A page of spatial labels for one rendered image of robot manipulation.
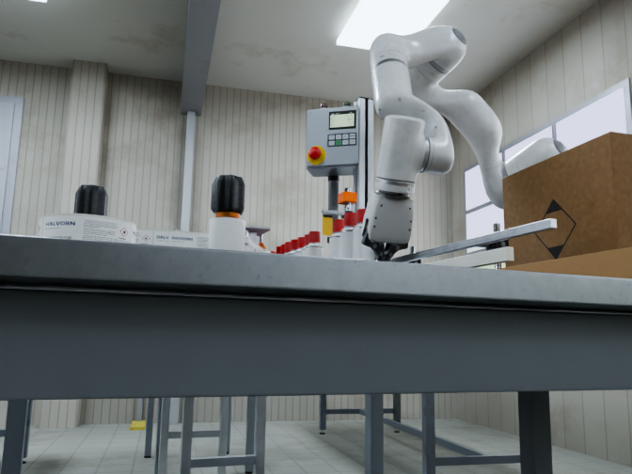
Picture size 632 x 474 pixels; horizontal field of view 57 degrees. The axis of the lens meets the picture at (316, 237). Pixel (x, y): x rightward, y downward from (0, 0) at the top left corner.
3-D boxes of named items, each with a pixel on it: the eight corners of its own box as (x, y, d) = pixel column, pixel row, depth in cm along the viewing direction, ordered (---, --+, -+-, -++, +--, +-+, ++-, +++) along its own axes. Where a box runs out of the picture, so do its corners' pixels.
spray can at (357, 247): (348, 297, 136) (349, 211, 140) (369, 298, 138) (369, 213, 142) (357, 295, 131) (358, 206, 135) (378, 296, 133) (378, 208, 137)
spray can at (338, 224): (324, 300, 149) (326, 221, 152) (343, 301, 151) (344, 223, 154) (333, 299, 144) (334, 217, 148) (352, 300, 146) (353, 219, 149)
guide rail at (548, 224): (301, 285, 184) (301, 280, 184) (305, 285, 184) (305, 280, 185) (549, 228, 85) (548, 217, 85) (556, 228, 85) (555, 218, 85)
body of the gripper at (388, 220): (406, 190, 129) (398, 240, 131) (364, 184, 126) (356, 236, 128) (423, 194, 122) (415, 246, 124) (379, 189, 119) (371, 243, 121)
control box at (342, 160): (312, 177, 186) (314, 119, 189) (366, 175, 181) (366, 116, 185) (304, 168, 176) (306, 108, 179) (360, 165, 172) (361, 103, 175)
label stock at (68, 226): (101, 293, 140) (105, 233, 143) (150, 291, 127) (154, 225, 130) (15, 287, 125) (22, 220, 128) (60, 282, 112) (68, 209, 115)
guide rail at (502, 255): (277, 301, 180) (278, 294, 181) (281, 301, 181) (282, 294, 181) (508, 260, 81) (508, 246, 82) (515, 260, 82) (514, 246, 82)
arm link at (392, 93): (430, 97, 145) (447, 186, 126) (367, 87, 143) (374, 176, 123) (442, 67, 138) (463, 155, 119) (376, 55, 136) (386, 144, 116)
